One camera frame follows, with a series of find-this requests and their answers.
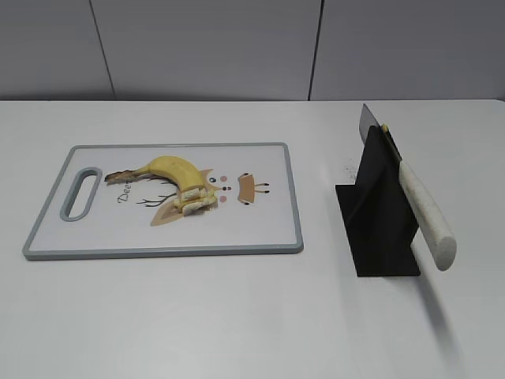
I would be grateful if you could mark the black knife stand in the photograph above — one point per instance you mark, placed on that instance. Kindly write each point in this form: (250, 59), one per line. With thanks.
(379, 222)

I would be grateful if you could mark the yellow banana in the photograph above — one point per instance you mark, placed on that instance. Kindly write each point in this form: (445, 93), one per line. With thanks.
(180, 171)

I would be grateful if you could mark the cut banana slice outer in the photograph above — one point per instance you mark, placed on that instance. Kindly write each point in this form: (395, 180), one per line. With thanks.
(199, 205)

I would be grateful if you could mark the knife with white handle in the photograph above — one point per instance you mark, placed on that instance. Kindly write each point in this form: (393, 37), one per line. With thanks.
(435, 229)

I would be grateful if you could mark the cut banana slice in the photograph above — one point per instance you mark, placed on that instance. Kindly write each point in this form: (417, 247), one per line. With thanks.
(199, 205)
(186, 197)

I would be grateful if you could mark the white cutting board grey rim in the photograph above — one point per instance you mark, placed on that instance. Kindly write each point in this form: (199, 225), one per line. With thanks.
(254, 212)

